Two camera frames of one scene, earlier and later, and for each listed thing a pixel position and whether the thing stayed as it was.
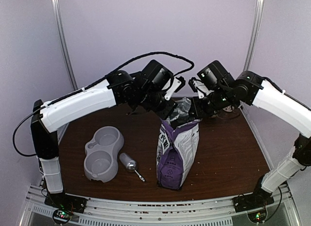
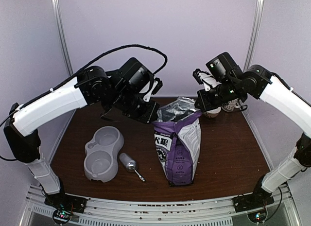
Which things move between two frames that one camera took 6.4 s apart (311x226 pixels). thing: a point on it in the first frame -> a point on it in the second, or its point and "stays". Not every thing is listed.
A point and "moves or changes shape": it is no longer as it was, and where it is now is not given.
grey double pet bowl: (101, 161) stays
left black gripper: (164, 113) -> (148, 115)
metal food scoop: (130, 164) stays
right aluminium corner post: (255, 31) stays
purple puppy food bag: (177, 146) moves or changes shape
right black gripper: (196, 110) -> (206, 104)
